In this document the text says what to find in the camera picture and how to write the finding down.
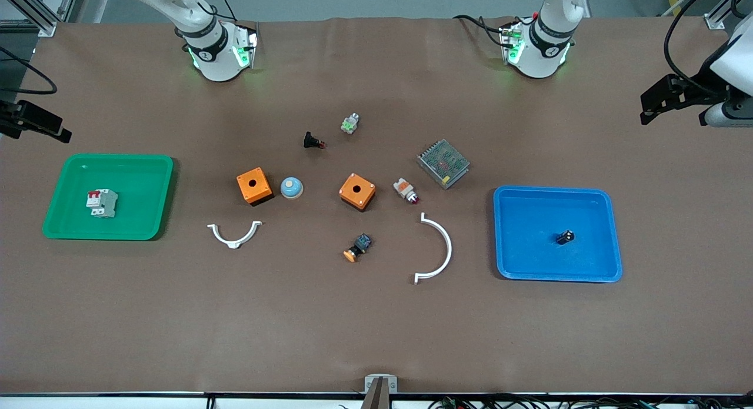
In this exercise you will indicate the light blue dome buzzer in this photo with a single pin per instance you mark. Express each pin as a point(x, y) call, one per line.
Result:
point(291, 188)

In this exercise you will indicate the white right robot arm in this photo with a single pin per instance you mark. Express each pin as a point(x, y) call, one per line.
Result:
point(215, 56)

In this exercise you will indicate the green plastic tray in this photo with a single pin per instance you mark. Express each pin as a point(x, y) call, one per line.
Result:
point(135, 197)

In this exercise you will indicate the white circuit breaker red switch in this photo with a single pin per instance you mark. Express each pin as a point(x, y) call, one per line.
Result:
point(106, 204)

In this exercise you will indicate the small black capacitor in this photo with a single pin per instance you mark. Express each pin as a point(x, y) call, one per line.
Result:
point(565, 238)

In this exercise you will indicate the metal mesh power supply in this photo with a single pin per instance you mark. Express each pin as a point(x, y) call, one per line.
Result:
point(444, 163)

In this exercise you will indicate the yellow mushroom push button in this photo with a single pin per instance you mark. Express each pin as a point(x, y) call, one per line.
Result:
point(351, 255)

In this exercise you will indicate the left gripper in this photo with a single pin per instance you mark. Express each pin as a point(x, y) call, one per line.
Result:
point(698, 90)

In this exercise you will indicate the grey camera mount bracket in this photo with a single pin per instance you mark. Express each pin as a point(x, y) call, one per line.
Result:
point(372, 385)

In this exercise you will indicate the green white switch block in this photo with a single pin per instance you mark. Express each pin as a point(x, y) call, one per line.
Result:
point(349, 125)

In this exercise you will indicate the white orange red indicator lamp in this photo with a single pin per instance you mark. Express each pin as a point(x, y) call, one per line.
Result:
point(403, 188)

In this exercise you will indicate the large white pipe clamp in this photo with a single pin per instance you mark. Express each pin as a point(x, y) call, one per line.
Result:
point(448, 250)

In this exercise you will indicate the aluminium frame profile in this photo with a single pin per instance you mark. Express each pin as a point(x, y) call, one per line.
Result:
point(47, 26)
point(715, 20)

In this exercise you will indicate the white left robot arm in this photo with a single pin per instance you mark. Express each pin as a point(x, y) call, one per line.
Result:
point(544, 50)

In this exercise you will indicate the small white pipe clamp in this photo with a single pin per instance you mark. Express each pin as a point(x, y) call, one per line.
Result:
point(234, 242)

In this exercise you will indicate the orange button box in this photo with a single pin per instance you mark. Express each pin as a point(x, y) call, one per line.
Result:
point(263, 185)
point(366, 192)

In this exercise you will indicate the blue plastic tray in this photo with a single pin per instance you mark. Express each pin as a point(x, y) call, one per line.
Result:
point(541, 232)

